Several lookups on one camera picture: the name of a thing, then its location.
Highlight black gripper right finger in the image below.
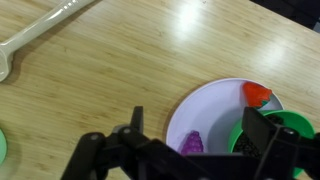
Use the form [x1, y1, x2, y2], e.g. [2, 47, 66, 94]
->
[241, 106, 320, 180]

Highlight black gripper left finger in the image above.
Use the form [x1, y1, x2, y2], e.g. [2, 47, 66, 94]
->
[60, 105, 201, 180]

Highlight dark green bowl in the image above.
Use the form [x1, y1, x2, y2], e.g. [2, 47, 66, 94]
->
[228, 109, 316, 179]

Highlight red toy strawberry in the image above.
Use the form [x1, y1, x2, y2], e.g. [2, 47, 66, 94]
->
[242, 81, 273, 109]

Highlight purple toy grapes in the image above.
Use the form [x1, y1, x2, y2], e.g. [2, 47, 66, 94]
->
[180, 130, 205, 157]

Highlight mint green bowl with handle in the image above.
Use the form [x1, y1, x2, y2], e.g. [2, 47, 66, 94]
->
[0, 128, 8, 165]

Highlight wooden spoon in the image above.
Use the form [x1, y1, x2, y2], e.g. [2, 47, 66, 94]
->
[0, 0, 96, 83]

